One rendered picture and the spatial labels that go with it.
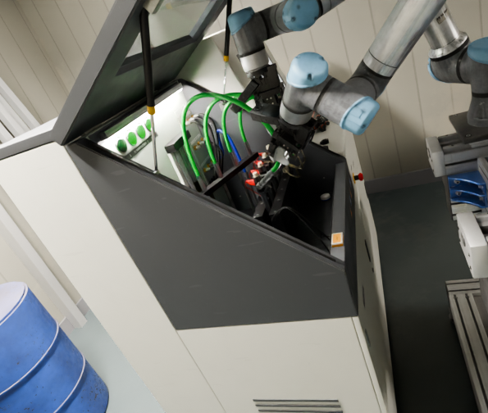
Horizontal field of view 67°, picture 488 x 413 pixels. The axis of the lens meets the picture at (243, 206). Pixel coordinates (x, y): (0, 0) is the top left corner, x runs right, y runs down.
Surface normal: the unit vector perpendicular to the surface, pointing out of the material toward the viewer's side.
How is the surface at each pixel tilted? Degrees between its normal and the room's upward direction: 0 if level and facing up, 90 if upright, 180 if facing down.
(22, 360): 90
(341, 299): 90
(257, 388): 90
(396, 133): 90
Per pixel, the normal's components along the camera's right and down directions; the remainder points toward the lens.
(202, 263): -0.23, 0.51
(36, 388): 0.72, 0.06
